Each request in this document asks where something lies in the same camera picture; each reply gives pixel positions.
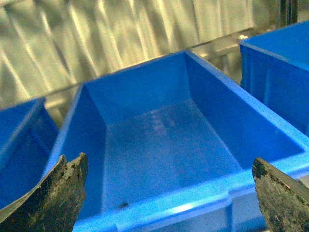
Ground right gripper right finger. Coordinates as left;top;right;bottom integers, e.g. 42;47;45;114
252;158;309;232

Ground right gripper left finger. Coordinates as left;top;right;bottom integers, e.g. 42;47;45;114
0;153;88;232

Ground blue plastic bin, buttons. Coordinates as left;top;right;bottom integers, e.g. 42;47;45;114
0;98;58;208

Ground blue plastic bin, middle empty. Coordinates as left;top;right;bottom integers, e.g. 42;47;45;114
45;52;309;232

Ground blue plastic bin, right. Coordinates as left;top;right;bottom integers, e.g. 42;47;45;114
239;21;309;135

